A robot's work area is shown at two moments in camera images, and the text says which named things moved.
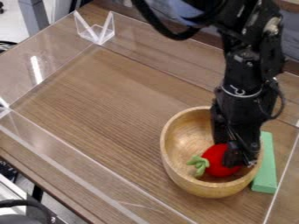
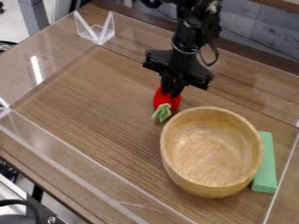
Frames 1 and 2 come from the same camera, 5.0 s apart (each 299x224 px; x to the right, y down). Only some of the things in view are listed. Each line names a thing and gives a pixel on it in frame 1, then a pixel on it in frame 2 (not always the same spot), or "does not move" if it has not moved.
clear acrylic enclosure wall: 107,96 does not move
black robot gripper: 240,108 -> 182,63
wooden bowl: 187,135 does not move
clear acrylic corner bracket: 95,32 does not move
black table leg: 38,192 does not move
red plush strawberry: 210,162 -> 166,104
